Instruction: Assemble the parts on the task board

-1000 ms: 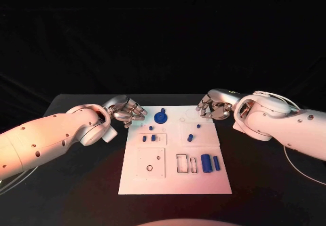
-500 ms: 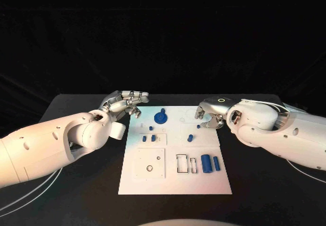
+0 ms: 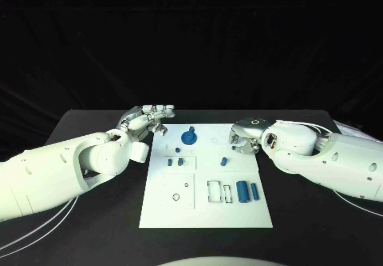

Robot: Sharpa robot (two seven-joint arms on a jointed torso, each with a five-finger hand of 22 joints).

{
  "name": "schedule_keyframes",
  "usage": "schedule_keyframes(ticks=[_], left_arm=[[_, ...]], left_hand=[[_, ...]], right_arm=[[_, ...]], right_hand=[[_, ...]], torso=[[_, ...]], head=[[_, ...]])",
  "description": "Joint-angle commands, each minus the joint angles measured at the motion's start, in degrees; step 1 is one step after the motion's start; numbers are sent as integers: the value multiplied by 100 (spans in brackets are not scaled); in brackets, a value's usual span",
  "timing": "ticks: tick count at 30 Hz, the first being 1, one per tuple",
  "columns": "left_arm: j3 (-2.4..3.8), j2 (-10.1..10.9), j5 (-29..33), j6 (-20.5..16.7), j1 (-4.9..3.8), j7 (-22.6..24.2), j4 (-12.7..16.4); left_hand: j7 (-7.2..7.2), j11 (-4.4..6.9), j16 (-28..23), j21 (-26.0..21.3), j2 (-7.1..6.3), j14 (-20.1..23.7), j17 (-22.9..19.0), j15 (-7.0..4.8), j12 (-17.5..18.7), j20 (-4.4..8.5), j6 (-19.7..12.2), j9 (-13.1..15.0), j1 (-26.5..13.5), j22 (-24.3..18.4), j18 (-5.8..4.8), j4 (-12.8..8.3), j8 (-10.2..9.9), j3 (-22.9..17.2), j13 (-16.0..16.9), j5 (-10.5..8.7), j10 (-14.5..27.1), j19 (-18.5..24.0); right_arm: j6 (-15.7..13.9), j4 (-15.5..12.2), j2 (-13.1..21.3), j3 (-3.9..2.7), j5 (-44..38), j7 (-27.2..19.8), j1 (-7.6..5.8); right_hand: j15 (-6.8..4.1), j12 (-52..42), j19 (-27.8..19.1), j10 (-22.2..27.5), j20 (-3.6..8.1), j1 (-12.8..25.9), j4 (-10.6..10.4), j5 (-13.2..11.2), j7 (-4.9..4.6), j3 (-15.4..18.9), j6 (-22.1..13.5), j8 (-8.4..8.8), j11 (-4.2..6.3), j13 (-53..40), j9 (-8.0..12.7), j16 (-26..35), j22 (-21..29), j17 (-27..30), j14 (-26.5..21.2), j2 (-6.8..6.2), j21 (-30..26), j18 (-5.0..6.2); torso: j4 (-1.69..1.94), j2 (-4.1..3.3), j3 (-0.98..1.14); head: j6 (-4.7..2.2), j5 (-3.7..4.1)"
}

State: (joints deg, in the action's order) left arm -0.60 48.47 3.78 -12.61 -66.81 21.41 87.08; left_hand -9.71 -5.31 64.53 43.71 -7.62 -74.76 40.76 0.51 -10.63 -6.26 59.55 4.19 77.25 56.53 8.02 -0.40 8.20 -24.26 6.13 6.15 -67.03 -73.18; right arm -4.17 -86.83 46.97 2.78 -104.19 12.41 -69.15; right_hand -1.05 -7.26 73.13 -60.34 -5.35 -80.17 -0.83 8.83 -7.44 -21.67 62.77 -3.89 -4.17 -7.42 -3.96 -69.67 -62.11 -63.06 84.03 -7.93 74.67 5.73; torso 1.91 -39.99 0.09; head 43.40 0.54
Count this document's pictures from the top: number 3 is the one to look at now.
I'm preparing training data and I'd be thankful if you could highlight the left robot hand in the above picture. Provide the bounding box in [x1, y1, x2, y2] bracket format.
[116, 104, 176, 138]

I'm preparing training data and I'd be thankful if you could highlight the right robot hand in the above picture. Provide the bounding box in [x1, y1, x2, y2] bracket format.
[228, 117, 275, 155]

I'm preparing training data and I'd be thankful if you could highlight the white task board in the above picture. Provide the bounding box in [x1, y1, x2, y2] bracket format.
[139, 124, 274, 229]

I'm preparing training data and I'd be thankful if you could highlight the blue gear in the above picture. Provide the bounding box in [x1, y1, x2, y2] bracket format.
[180, 131, 199, 145]

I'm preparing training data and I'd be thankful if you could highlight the large blue cylinder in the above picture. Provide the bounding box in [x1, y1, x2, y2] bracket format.
[235, 180, 252, 203]

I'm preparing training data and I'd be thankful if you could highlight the thin blue cylinder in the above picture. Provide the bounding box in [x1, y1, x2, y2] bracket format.
[250, 183, 261, 201]

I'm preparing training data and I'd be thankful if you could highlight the white sheet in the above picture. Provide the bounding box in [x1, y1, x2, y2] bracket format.
[333, 119, 383, 144]

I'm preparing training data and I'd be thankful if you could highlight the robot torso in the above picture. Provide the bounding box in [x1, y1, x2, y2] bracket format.
[157, 256, 284, 266]

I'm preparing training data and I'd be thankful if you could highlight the white cable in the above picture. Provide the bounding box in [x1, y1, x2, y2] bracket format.
[0, 197, 77, 251]
[332, 189, 383, 218]
[0, 196, 81, 259]
[288, 121, 334, 136]

